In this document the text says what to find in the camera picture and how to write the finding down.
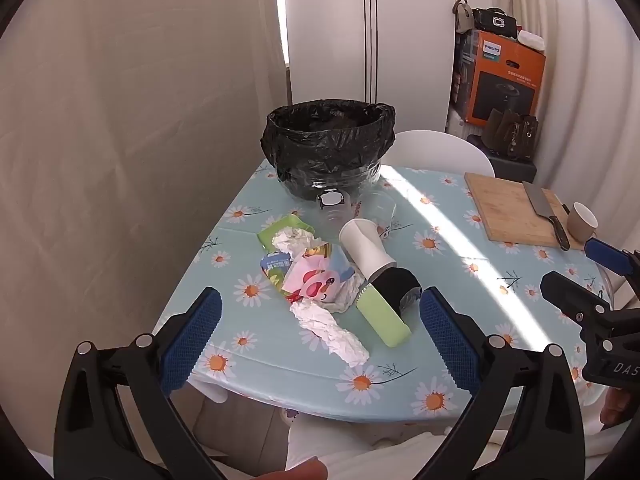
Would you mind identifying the long crumpled white tissue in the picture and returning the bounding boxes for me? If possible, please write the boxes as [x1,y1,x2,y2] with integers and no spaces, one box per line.
[290,302,371,369]

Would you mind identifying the clear cartoon print plastic cup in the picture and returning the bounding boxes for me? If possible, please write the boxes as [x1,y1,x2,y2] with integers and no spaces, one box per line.
[356,191,399,236]

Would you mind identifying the white cabinet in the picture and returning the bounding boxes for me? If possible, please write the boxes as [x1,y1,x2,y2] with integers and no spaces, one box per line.
[284,0,457,137]

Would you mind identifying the brown handbag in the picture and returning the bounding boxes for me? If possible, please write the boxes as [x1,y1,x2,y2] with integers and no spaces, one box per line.
[481,107,539,162]

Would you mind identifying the person's white pants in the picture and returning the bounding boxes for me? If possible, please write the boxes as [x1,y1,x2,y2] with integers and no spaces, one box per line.
[284,419,501,480]

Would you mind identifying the black trash bag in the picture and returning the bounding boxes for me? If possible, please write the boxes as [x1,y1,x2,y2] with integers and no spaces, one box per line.
[261,100,397,197]

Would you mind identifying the beige cup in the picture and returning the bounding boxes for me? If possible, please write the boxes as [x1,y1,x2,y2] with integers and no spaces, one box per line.
[566,202,599,244]

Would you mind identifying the person's left hand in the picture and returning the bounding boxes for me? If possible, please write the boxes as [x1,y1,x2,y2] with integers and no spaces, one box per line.
[282,460,329,480]

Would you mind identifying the white curtain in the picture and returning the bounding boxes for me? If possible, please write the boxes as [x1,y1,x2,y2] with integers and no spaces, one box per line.
[507,0,640,261]

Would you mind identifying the light green wrapper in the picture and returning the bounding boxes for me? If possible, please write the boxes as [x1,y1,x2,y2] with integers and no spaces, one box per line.
[355,284,412,349]

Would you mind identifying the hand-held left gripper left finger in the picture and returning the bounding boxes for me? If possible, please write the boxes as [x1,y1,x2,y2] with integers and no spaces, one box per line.
[54,286,223,480]

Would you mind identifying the small clear cup white lid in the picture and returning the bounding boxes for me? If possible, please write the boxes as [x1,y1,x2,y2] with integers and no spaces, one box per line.
[317,187,352,227]

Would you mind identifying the cleaver with black handle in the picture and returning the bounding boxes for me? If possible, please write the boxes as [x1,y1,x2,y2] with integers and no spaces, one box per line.
[522,180,571,252]

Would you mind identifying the blue green snack packet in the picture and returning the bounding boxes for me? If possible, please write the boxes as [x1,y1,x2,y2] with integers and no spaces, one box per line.
[259,251,303,302]

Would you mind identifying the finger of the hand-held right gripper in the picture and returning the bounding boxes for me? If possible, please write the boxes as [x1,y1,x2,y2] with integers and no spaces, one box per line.
[540,270,612,325]
[584,237,635,277]

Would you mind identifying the green plastic packet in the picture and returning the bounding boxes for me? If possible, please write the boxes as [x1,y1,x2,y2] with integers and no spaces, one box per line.
[257,214,316,252]

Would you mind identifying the black cloth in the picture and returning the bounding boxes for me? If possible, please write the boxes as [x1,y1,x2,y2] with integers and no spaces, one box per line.
[371,267,424,322]

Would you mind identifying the beige bag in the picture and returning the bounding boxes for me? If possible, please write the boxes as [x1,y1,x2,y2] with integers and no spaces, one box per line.
[452,0,474,34]

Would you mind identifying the pink cartoon packet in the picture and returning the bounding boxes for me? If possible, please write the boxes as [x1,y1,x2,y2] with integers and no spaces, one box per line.
[281,242,363,313]

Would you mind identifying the white chair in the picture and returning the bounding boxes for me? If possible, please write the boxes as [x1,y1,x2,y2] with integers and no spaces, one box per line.
[379,130,496,179]

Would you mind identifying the white paper cup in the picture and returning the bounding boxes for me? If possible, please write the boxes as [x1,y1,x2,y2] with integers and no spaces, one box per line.
[338,218,399,282]

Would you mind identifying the small crumpled white tissue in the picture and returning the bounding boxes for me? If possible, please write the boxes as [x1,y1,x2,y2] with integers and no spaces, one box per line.
[271,226,317,262]

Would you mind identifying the beige curtain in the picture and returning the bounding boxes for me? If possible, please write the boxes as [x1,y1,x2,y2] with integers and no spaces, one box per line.
[0,0,293,461]

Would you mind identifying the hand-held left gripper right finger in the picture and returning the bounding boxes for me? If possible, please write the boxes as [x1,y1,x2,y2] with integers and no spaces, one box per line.
[415,286,587,480]

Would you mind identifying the person's right hand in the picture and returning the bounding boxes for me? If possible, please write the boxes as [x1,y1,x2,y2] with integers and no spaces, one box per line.
[600,389,640,427]

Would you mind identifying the orange black cardboard box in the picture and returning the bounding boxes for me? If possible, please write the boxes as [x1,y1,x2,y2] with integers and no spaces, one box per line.
[451,29,547,127]

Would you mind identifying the wooden cutting board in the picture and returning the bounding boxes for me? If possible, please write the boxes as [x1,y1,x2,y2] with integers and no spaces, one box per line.
[463,172,597,252]

